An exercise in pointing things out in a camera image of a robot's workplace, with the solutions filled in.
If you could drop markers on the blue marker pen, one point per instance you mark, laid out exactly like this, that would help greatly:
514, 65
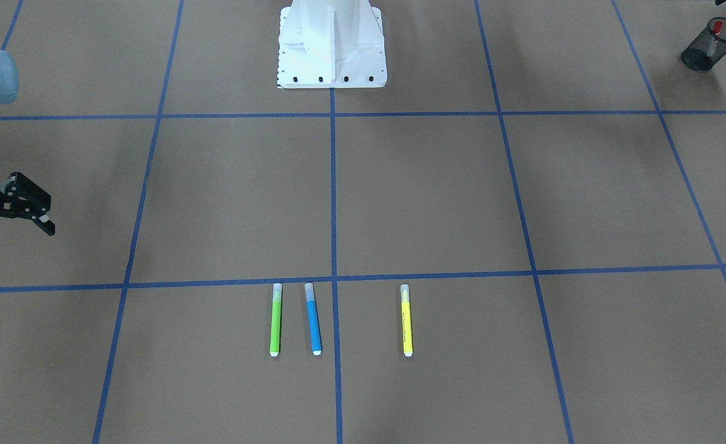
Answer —
313, 320

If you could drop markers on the black mesh cup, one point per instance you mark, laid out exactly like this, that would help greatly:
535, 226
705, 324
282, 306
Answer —
705, 50

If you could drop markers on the blue tape line crosswise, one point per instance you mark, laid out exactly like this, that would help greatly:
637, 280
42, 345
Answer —
357, 278

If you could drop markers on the green marker pen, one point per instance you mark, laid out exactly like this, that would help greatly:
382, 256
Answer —
276, 321

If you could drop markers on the blue tape line lengthwise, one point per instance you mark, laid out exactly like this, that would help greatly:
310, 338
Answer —
336, 339

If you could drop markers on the yellow marker pen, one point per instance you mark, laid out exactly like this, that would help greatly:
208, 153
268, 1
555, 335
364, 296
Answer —
405, 321

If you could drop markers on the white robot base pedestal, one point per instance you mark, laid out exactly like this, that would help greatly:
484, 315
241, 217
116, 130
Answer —
331, 44

